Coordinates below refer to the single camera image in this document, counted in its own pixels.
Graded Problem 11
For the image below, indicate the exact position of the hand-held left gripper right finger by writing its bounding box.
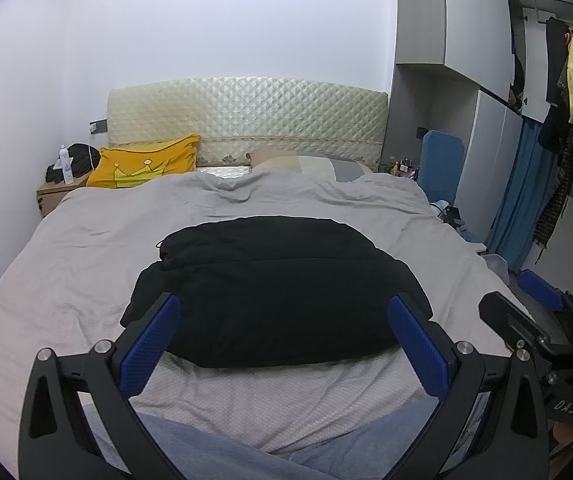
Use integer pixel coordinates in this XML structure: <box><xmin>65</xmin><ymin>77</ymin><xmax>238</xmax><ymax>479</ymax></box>
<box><xmin>387</xmin><ymin>292</ymin><xmax>551</xmax><ymax>480</ymax></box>

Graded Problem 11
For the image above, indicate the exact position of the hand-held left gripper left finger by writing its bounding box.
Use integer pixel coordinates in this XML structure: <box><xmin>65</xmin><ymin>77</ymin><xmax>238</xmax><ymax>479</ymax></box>
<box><xmin>18</xmin><ymin>292</ymin><xmax>182</xmax><ymax>480</ymax></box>

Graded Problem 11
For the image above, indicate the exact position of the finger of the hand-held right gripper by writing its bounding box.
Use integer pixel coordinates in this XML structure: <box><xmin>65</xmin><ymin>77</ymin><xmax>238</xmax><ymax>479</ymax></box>
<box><xmin>519</xmin><ymin>269</ymin><xmax>568</xmax><ymax>314</ymax></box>
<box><xmin>479</xmin><ymin>290</ymin><xmax>563</xmax><ymax>357</ymax></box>

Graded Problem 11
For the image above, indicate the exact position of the black puffer jacket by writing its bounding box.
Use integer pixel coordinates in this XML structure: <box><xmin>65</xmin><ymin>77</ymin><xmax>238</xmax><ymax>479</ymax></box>
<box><xmin>120</xmin><ymin>216</ymin><xmax>433</xmax><ymax>369</ymax></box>

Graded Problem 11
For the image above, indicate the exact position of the blue curtain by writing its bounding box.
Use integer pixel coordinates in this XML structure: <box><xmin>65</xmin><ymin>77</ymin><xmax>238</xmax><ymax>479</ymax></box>
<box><xmin>486</xmin><ymin>120</ymin><xmax>548</xmax><ymax>273</ymax></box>

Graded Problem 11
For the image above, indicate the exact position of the brown patterned hanging garment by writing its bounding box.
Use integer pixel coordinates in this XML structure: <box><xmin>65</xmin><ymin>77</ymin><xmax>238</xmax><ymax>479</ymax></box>
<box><xmin>536</xmin><ymin>122</ymin><xmax>573</xmax><ymax>252</ymax></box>

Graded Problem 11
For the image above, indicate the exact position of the bed with grey duvet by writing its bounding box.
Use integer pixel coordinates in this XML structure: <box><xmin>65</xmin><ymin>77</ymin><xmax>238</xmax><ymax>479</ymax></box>
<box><xmin>0</xmin><ymin>170</ymin><xmax>519</xmax><ymax>456</ymax></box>

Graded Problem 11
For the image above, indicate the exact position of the black electronic device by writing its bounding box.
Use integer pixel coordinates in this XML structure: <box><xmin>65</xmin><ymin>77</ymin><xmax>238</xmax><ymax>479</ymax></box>
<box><xmin>441</xmin><ymin>204</ymin><xmax>467</xmax><ymax>227</ymax></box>

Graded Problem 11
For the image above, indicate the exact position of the blue padded chair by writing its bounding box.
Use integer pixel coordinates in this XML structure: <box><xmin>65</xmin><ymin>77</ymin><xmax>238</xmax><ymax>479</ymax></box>
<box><xmin>419</xmin><ymin>130</ymin><xmax>465</xmax><ymax>207</ymax></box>

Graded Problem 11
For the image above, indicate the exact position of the wooden nightstand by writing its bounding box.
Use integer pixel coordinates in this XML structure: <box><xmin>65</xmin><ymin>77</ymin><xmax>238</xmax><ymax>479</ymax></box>
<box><xmin>36</xmin><ymin>172</ymin><xmax>90</xmax><ymax>218</ymax></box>

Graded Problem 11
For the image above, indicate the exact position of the row of small cosmetic bottles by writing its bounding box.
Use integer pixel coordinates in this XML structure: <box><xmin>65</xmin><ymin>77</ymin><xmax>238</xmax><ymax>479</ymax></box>
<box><xmin>379</xmin><ymin>157</ymin><xmax>420</xmax><ymax>179</ymax></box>

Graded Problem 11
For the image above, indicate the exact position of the yellow crown print pillow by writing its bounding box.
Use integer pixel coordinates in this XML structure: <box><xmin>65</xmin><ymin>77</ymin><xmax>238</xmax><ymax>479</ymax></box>
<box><xmin>86</xmin><ymin>134</ymin><xmax>202</xmax><ymax>190</ymax></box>

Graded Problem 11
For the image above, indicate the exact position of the white plastic bottle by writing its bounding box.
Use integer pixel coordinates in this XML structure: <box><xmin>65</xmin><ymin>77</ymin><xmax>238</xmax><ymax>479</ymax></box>
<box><xmin>56</xmin><ymin>145</ymin><xmax>75</xmax><ymax>186</ymax></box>

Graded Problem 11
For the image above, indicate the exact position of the black bag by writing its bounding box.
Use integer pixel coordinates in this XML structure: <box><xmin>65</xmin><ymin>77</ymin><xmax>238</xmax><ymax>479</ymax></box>
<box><xmin>45</xmin><ymin>143</ymin><xmax>101</xmax><ymax>184</ymax></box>

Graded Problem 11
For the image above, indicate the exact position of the black hanging garment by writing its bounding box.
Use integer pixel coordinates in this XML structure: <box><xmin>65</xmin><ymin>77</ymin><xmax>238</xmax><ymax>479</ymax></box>
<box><xmin>539</xmin><ymin>17</ymin><xmax>573</xmax><ymax>152</ymax></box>

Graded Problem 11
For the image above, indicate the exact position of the grey patchwork pillow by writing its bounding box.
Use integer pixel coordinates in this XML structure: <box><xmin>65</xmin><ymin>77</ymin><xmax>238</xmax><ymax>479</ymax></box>
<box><xmin>245</xmin><ymin>150</ymin><xmax>374</xmax><ymax>183</ymax></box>

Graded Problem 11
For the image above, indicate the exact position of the cream quilted headboard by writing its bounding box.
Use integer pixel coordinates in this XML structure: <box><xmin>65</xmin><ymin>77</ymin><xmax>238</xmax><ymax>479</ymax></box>
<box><xmin>106</xmin><ymin>77</ymin><xmax>389</xmax><ymax>168</ymax></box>

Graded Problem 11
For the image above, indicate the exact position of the grey white wardrobe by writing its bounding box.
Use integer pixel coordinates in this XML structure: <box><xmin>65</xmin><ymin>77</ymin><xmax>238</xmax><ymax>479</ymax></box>
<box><xmin>379</xmin><ymin>0</ymin><xmax>526</xmax><ymax>243</ymax></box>

